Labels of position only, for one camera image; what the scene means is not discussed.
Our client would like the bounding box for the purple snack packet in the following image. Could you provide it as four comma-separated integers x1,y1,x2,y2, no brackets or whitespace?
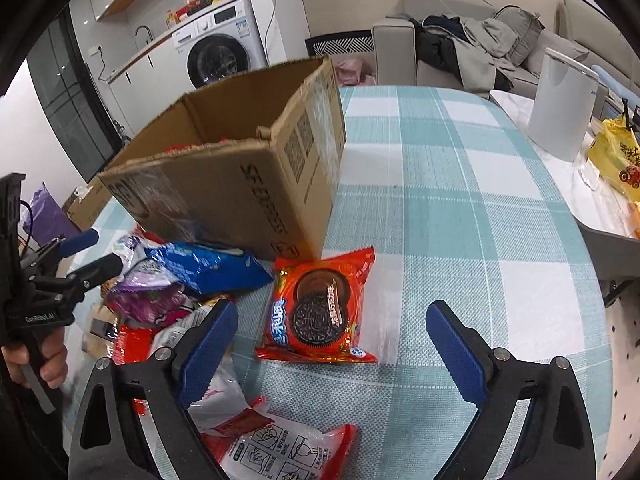
105,260,193,328

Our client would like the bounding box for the cardboard box on floor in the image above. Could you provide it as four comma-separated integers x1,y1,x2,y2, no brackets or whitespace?
62,175,113,233

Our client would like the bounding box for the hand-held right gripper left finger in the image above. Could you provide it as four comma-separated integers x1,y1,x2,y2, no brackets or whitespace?
67,300,240,480

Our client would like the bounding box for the light blue pillow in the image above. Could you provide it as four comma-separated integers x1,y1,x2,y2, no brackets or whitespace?
590,64,640,111

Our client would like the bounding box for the red cookie packet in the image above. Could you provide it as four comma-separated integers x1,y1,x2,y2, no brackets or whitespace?
255,246,378,364

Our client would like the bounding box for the black jacket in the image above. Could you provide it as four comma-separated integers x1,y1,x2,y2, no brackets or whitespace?
415,15,468,73

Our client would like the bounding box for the blue cookie packet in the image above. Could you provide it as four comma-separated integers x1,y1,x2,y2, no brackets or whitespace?
135,241,275,296

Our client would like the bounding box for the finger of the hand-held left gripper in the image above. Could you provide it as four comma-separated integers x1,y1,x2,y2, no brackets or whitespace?
27,254,125,311
20,228,100,273

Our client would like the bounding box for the white packet with red script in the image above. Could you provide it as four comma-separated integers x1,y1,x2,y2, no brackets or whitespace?
187,355,271,436

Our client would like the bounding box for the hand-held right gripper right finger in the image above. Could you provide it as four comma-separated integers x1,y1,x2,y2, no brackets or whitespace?
425,300,598,480

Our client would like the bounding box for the white cylindrical bin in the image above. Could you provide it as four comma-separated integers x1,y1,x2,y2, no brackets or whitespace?
528,47,599,162

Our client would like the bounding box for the purple bag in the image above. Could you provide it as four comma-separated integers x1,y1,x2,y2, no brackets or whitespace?
29,183,81,246

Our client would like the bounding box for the teal checked tablecloth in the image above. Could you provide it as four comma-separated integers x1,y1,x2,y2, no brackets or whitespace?
65,85,613,480

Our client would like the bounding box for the white kitchen cabinet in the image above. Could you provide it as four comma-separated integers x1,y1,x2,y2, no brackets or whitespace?
107,35,201,141

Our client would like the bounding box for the pink cloth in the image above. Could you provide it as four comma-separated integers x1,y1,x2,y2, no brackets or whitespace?
334,57,377,87

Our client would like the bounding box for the person's left hand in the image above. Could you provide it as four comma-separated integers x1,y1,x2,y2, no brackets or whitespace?
2,332,69,391

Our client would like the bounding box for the plain red snack packet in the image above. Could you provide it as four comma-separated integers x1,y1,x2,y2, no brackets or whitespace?
107,324,157,366

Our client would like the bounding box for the white washing machine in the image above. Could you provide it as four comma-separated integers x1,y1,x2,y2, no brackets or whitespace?
172,0,268,90

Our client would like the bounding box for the brown cardboard box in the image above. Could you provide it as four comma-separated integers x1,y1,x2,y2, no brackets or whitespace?
97,55,347,262

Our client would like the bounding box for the white marble side table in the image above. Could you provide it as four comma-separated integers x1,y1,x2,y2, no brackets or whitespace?
489,89,640,241

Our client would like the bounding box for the yellow plastic bag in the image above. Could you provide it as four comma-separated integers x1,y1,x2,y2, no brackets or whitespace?
586,115,640,201

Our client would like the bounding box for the dark glass door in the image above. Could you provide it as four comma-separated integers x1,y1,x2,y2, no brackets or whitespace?
27,7,126,171

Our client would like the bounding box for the red and white snack packet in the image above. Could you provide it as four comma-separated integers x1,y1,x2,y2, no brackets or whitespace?
200,395,358,480

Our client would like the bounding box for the black and white patterned cushion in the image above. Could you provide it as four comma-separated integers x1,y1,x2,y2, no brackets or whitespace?
305,29,376,58

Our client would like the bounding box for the grey sofa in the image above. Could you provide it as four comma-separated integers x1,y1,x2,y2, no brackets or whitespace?
371,0,608,106

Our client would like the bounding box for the grey pillow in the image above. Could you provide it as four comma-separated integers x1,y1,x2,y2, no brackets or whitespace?
495,5,545,66

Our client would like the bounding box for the grey jacket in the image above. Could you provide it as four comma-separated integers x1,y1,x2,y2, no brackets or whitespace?
452,16,523,95

